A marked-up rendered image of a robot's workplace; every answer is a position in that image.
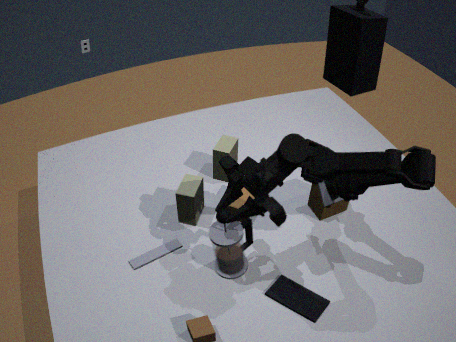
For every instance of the glass french press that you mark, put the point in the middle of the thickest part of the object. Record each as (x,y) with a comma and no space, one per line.
(228,245)

